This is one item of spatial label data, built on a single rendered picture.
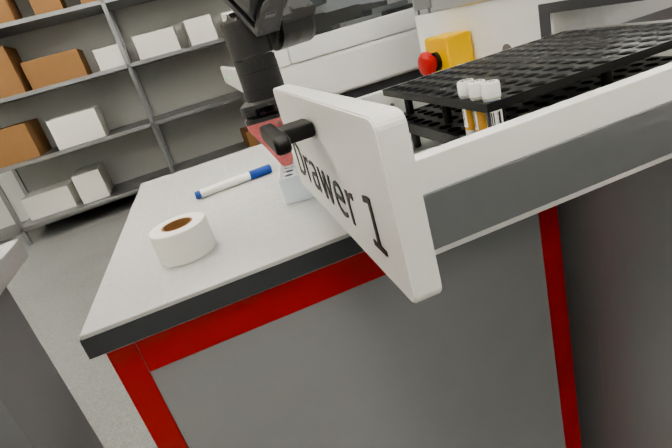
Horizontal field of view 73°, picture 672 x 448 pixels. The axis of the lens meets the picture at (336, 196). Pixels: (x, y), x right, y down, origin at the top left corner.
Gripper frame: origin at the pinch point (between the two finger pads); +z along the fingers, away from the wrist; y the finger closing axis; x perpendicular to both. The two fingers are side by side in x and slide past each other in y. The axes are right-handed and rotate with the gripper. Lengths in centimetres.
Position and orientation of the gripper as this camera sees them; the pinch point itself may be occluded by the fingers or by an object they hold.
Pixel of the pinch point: (286, 156)
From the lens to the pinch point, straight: 67.7
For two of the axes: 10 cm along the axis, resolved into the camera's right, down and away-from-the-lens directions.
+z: 2.7, 8.9, 3.6
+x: -9.6, 2.7, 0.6
